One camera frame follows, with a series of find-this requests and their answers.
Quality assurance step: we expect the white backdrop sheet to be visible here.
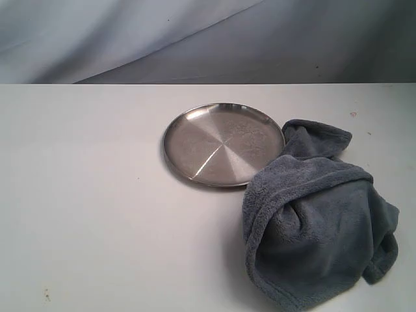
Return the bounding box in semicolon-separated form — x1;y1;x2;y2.
1;1;415;84

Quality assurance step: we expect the round stainless steel plate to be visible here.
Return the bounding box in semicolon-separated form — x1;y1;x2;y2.
161;103;285;188

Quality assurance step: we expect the grey-blue fleece towel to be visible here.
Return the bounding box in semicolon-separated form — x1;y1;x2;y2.
242;120;399;311

